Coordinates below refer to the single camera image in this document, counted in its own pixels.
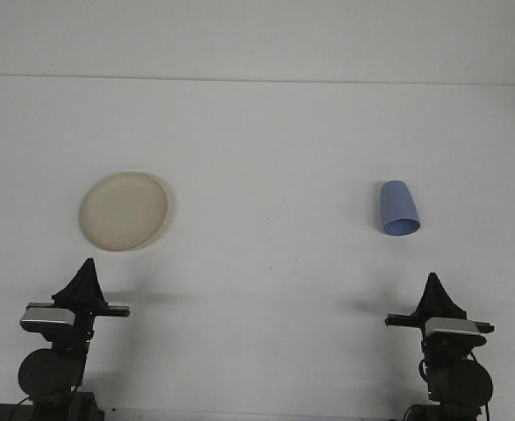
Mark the pale blue cup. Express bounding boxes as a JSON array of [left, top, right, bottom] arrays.
[[378, 179, 423, 238]]

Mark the pale round plate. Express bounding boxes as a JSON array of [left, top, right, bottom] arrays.
[[78, 171, 170, 253]]

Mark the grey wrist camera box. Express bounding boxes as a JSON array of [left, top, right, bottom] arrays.
[[19, 308, 75, 333], [424, 317, 487, 347]]

